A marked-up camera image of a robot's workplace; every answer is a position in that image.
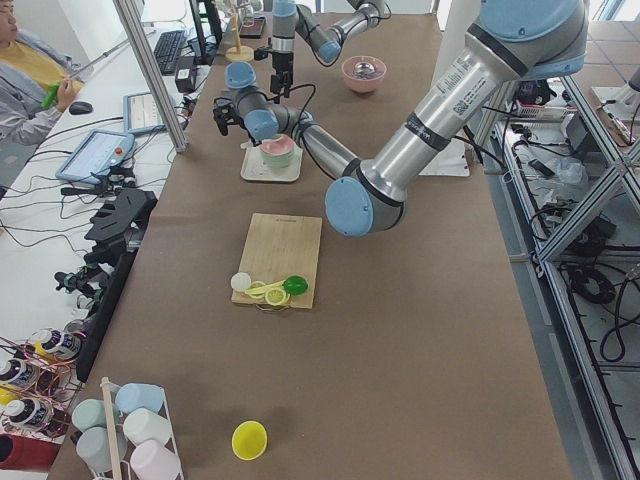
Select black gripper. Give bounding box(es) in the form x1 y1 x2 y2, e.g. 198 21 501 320
270 50 294 98

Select small pink bowl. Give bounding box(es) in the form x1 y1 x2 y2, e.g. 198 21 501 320
259 135 295 157

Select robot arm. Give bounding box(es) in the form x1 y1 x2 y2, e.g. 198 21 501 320
266 1 391 98
213 1 589 237

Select large pink ice bowl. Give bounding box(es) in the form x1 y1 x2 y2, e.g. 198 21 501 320
341 55 387 94

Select wooden mug tree stand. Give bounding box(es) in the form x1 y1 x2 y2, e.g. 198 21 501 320
224 1 254 62

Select green stacked bowls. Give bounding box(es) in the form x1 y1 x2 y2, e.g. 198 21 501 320
260 150 294 168

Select metal ice scoop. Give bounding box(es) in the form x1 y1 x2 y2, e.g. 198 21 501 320
352 61 378 80

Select white rectangular tray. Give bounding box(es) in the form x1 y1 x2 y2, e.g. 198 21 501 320
240 147 303 183

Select black keyboard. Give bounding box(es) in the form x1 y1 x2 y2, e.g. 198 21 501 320
153 30 186 76

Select wooden cutting board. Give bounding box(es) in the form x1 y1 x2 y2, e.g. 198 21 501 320
237 213 323 309

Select blue teach pendant tablet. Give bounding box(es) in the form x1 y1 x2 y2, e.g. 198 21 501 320
55 129 135 184

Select green lime toy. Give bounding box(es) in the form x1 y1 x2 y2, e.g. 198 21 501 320
282 275 309 296

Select white steamed bun toy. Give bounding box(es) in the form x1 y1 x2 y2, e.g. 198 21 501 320
230 271 252 292

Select yellow plastic knife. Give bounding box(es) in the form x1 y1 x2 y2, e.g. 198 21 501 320
244 280 284 296

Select top stacked lemon slice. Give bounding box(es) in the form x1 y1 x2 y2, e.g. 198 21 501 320
264 286 290 306

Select black computer mouse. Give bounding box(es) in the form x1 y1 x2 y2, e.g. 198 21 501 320
68 101 94 115

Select black tool stand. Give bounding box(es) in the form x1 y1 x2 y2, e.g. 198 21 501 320
76 188 158 383

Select seated person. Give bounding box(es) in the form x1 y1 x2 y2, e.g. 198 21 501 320
0 0 85 147

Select light blue cup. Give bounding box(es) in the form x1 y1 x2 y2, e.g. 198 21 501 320
115 383 164 414

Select yellow plastic cup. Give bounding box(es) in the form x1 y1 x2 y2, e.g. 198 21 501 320
231 420 268 461

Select white cup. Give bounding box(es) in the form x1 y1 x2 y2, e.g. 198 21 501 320
123 408 172 445

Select mint green cup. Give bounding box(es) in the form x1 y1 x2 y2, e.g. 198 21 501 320
71 399 107 432

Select pink cup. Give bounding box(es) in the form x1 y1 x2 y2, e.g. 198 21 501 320
130 439 181 480

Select grey cup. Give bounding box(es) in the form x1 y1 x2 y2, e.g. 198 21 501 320
76 426 112 473

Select aluminium frame post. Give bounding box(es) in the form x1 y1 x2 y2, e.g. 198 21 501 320
113 0 187 153

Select metal cutting board handle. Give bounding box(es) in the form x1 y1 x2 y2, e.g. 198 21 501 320
255 304 290 313

